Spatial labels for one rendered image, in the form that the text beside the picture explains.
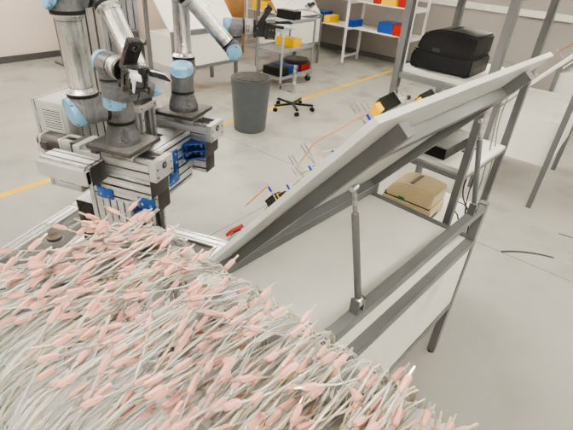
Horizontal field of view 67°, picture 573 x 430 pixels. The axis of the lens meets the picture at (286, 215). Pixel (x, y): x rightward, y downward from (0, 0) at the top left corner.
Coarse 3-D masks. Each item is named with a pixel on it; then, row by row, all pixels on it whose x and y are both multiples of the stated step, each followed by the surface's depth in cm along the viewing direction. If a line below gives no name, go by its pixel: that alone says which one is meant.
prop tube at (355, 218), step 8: (352, 216) 118; (352, 224) 120; (352, 232) 121; (352, 240) 122; (352, 248) 123; (360, 256) 124; (360, 264) 125; (360, 272) 126; (360, 280) 127; (360, 288) 128; (360, 296) 129; (360, 304) 129
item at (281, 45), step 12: (288, 12) 642; (300, 12) 644; (288, 24) 622; (276, 36) 673; (288, 36) 679; (264, 48) 653; (276, 48) 659; (288, 48) 665; (300, 48) 666; (312, 48) 694; (312, 60) 704; (264, 72) 676; (276, 72) 662; (288, 72) 672; (300, 72) 689
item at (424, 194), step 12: (396, 180) 248; (408, 180) 244; (420, 180) 244; (432, 180) 246; (384, 192) 250; (396, 192) 244; (408, 192) 239; (420, 192) 235; (432, 192) 234; (444, 192) 245; (408, 204) 242; (420, 204) 237; (432, 204) 235; (432, 216) 243
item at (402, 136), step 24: (528, 72) 154; (480, 96) 146; (504, 96) 157; (432, 120) 124; (456, 120) 131; (384, 144) 102; (408, 144) 114; (432, 144) 186; (360, 168) 110; (312, 192) 125; (360, 192) 208; (288, 216) 136; (312, 216) 186; (264, 240) 149
